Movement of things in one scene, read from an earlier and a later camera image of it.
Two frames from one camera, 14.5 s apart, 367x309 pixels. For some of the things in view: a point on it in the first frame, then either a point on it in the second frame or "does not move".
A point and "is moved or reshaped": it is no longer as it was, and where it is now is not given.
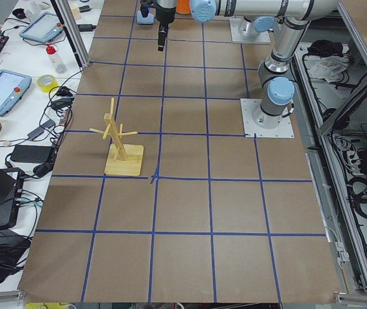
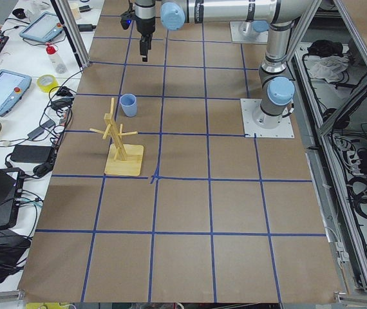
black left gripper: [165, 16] to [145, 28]
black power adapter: [31, 154] does not move
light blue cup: [148, 20] is moved or reshaped
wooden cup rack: [118, 163] does not move
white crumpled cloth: [327, 67] does not move
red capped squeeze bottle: [57, 63] does not move
